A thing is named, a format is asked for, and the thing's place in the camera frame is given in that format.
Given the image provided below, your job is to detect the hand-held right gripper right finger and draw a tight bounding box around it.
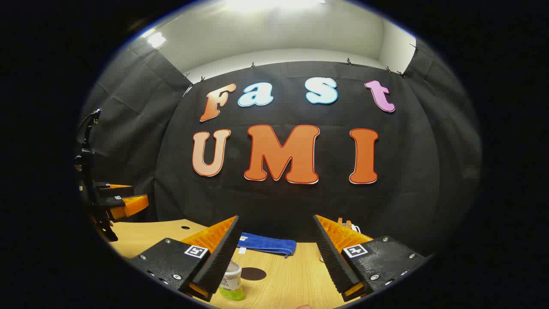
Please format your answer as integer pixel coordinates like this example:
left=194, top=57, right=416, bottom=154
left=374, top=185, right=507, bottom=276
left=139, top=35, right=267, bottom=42
left=312, top=215, right=429, bottom=302

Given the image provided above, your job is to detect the white green water bottle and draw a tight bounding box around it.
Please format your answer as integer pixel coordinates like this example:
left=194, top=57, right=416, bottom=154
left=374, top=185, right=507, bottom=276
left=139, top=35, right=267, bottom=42
left=219, top=261, right=246, bottom=301

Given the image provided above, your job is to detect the black backdrop cloth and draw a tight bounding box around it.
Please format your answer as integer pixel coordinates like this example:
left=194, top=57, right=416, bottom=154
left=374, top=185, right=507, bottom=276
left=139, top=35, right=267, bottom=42
left=79, top=41, right=483, bottom=258

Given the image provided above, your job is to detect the dark brown round coaster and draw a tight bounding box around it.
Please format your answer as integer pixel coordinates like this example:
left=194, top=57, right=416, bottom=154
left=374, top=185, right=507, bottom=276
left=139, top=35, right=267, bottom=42
left=241, top=267, right=267, bottom=281

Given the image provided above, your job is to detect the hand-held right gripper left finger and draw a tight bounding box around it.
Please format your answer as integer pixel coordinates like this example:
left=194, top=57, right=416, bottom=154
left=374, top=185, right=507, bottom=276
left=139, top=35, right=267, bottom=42
left=127, top=215, right=241, bottom=302

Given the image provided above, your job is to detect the blue folded towel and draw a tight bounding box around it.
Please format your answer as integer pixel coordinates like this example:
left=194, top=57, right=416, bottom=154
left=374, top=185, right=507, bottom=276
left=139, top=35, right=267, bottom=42
left=237, top=233, right=297, bottom=258

